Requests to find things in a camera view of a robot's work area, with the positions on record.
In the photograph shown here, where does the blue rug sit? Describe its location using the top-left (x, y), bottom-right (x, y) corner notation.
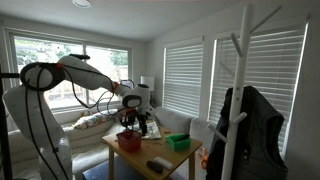
top-left (82, 155), bottom-right (189, 180)

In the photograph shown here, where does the narrow white window blind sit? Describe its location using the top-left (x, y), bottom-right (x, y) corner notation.
top-left (162, 43), bottom-right (205, 118)

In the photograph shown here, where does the wooden table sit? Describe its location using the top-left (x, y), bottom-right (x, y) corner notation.
top-left (101, 124), bottom-right (204, 180)

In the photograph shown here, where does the red plastic basket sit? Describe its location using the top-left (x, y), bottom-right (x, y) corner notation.
top-left (116, 130), bottom-right (143, 153)

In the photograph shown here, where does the wide white window blind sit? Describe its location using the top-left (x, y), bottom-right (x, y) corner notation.
top-left (208, 22), bottom-right (310, 158)

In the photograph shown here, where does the white table lamp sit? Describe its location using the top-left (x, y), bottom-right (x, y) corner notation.
top-left (140, 75), bottom-right (156, 93)

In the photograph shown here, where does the small black remote control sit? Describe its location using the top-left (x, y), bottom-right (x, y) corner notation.
top-left (146, 160), bottom-right (165, 174)

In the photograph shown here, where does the colourful floral pillow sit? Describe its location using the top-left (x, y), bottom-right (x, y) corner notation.
top-left (71, 110), bottom-right (116, 131)

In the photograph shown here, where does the grey sofa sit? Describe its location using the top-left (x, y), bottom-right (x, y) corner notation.
top-left (6, 105), bottom-right (218, 180)

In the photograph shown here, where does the black base cable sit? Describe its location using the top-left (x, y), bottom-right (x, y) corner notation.
top-left (24, 66), bottom-right (70, 180)

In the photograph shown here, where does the black camera stand pole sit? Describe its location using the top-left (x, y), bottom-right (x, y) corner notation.
top-left (0, 59), bottom-right (22, 180)

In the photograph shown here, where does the round ceiling light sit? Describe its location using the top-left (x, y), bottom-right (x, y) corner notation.
top-left (72, 0), bottom-right (93, 9)

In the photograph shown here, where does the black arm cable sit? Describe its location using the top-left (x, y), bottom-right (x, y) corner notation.
top-left (60, 65), bottom-right (125, 116)

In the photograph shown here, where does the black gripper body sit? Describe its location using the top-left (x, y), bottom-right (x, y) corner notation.
top-left (125, 107), bottom-right (150, 123)

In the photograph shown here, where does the dark grey vest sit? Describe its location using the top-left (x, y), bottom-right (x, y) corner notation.
top-left (205, 85), bottom-right (290, 180)

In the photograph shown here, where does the white printed tote bag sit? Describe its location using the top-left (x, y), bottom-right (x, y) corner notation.
top-left (133, 120), bottom-right (163, 141)

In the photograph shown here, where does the white coat rack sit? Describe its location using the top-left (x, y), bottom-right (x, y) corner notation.
top-left (208, 3), bottom-right (283, 180)

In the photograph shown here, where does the green plastic box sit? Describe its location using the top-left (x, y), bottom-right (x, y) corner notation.
top-left (164, 133), bottom-right (192, 152)

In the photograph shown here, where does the large glass window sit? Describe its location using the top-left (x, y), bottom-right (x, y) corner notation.
top-left (4, 28), bottom-right (133, 113)

